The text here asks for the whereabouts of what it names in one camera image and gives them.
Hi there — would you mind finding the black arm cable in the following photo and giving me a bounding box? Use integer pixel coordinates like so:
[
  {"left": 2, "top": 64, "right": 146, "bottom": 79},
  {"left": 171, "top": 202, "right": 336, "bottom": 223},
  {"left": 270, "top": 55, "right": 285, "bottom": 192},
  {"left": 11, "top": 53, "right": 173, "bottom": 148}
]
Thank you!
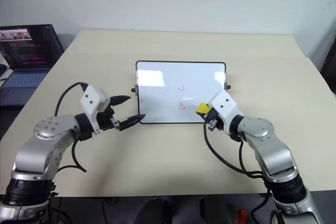
[
  {"left": 55, "top": 82, "right": 89, "bottom": 174},
  {"left": 203, "top": 121, "right": 266, "bottom": 180}
]

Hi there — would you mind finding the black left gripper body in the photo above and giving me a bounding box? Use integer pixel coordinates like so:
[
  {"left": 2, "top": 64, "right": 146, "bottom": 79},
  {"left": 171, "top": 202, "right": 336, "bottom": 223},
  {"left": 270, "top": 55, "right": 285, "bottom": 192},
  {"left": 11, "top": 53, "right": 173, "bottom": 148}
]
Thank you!
[{"left": 97, "top": 105, "right": 121, "bottom": 132}]

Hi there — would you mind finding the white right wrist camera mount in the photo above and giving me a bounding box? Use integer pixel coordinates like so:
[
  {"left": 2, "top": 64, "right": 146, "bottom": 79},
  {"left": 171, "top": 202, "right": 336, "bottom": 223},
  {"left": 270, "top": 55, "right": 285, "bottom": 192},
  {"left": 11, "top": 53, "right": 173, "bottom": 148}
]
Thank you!
[{"left": 208, "top": 89, "right": 244, "bottom": 135}]

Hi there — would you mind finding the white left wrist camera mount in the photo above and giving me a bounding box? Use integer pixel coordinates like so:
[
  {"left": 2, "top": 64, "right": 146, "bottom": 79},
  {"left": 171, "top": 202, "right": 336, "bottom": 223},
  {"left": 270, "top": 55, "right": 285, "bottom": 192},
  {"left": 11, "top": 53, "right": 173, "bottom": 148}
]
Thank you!
[{"left": 79, "top": 84, "right": 111, "bottom": 133}]

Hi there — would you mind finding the black-framed small whiteboard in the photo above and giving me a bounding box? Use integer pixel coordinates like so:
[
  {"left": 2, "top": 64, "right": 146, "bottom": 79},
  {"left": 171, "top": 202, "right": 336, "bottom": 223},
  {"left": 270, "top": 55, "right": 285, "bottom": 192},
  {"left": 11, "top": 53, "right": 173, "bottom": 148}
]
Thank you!
[{"left": 131, "top": 60, "right": 232, "bottom": 125}]

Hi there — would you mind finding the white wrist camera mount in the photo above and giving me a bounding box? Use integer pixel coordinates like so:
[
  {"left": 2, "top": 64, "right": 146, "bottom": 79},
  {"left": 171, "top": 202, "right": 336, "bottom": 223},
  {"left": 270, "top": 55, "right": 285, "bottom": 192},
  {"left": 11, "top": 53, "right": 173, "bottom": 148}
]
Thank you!
[
  {"left": 208, "top": 89, "right": 244, "bottom": 135},
  {"left": 79, "top": 84, "right": 111, "bottom": 133}
]

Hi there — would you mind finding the open blue laptop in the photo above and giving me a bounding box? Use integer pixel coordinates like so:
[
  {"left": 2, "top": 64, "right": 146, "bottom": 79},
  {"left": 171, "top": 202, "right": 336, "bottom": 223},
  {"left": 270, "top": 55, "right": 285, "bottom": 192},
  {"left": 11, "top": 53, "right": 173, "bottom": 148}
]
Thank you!
[{"left": 0, "top": 24, "right": 65, "bottom": 107}]

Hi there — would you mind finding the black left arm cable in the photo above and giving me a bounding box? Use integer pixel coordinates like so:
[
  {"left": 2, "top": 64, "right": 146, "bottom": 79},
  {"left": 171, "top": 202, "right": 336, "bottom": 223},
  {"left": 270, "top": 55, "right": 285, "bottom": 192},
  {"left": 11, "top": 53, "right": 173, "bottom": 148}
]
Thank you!
[{"left": 55, "top": 82, "right": 89, "bottom": 174}]

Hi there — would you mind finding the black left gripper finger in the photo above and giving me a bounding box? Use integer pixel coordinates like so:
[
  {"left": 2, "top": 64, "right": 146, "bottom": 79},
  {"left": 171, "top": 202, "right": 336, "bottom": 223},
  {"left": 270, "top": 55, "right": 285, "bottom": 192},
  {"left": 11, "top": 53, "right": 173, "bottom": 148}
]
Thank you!
[
  {"left": 110, "top": 94, "right": 131, "bottom": 107},
  {"left": 118, "top": 113, "right": 146, "bottom": 132}
]

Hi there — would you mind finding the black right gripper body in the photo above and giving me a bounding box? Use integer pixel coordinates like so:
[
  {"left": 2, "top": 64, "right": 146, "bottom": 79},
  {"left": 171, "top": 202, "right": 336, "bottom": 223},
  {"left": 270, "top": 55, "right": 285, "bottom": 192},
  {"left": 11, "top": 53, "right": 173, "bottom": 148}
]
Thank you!
[{"left": 203, "top": 108, "right": 224, "bottom": 132}]

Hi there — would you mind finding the yellow whiteboard eraser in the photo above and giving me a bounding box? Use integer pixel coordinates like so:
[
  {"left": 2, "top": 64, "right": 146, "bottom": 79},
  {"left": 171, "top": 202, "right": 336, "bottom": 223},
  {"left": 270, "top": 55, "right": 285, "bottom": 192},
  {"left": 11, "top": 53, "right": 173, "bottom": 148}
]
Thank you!
[{"left": 195, "top": 102, "right": 212, "bottom": 115}]

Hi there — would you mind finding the dark rounded shape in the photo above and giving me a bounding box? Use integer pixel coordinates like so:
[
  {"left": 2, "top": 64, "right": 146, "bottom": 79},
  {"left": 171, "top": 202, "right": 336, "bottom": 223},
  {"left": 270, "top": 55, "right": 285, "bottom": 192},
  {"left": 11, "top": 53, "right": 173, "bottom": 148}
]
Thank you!
[{"left": 141, "top": 197, "right": 172, "bottom": 224}]

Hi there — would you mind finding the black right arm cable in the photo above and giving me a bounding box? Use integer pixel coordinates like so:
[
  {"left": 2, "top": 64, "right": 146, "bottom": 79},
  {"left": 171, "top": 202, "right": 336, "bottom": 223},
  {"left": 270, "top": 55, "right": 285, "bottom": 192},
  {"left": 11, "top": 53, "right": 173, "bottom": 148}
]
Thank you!
[{"left": 203, "top": 121, "right": 266, "bottom": 180}]

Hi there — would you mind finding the black office chair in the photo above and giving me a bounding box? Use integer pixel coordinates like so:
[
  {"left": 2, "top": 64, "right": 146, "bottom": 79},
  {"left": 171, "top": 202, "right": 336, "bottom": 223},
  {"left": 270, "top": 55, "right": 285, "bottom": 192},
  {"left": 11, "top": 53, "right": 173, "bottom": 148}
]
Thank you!
[{"left": 319, "top": 33, "right": 336, "bottom": 91}]

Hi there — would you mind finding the small red object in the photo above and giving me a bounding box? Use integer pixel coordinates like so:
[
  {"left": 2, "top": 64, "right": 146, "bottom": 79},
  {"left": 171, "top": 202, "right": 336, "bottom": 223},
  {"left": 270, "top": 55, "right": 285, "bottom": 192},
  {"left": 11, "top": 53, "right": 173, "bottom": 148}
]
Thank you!
[{"left": 235, "top": 208, "right": 249, "bottom": 224}]

